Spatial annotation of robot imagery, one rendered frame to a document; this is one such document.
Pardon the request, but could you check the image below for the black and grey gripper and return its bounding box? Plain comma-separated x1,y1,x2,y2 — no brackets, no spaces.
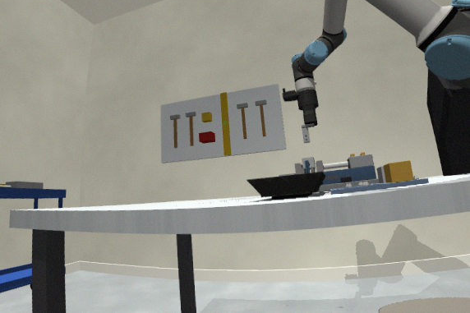
283,78,319,143

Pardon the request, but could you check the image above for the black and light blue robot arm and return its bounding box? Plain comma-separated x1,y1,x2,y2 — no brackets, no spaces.
292,0,470,88

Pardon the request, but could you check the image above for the yellow rectangular block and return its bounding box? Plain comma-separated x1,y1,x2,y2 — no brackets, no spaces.
384,160,414,183

